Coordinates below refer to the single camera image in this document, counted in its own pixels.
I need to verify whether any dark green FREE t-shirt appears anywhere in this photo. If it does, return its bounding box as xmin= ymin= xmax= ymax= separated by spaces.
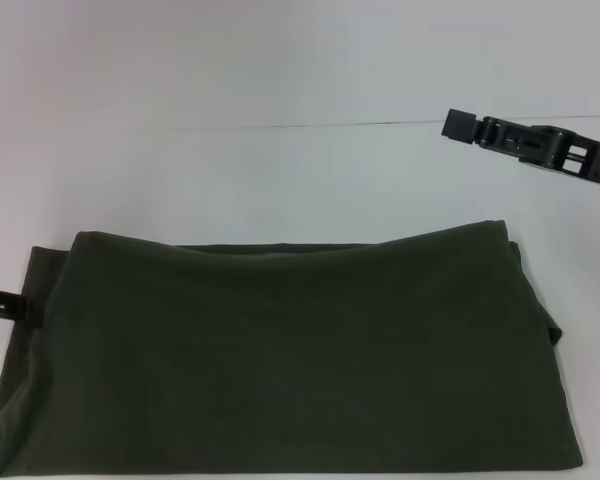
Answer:
xmin=0 ymin=218 xmax=580 ymax=480

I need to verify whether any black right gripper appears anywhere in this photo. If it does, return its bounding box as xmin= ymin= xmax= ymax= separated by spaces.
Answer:
xmin=441 ymin=107 xmax=600 ymax=191

